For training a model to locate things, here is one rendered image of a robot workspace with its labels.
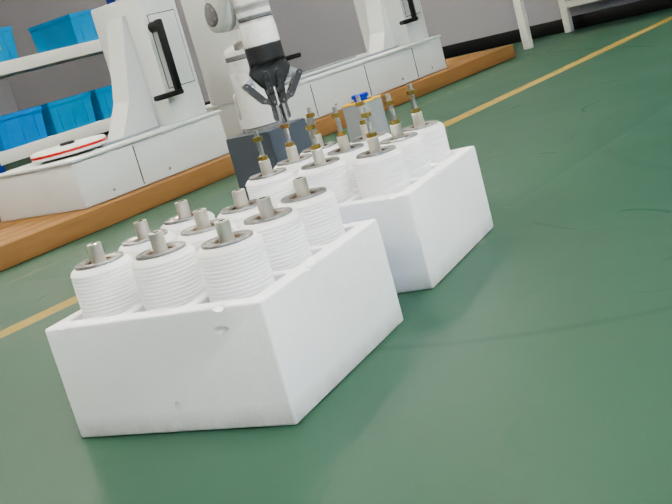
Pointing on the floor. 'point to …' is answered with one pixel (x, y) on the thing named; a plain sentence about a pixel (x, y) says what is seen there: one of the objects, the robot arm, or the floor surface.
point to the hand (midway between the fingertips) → (281, 113)
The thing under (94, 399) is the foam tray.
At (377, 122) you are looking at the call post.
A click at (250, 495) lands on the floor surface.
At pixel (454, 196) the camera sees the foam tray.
